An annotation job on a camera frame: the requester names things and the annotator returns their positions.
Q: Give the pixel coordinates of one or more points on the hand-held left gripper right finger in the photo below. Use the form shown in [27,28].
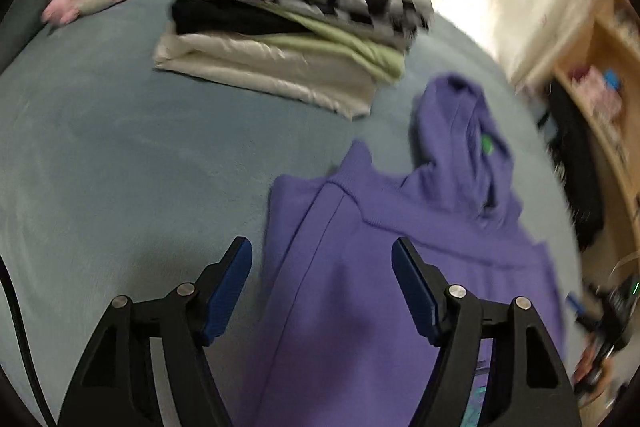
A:
[417,292]

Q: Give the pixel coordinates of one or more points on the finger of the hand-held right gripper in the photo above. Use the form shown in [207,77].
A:
[580,309]

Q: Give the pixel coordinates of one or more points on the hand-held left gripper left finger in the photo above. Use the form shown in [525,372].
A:
[227,292]

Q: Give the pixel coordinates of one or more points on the purple zip hoodie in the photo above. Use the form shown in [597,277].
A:
[360,257]

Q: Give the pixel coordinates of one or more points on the long black bag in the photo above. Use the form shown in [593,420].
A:
[575,157]

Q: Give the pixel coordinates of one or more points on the grey-blue bed blanket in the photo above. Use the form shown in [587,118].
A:
[125,157]

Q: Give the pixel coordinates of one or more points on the pink plastic drawer organizer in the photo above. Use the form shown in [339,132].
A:
[597,97]

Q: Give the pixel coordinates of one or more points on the small blue toy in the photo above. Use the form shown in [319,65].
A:
[612,81]

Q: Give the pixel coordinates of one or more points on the white satin folded garment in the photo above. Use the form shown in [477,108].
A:
[250,62]

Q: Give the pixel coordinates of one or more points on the pale green folded garment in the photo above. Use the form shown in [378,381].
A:
[360,52]

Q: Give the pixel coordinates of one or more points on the wooden shelf unit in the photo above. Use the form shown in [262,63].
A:
[615,57]

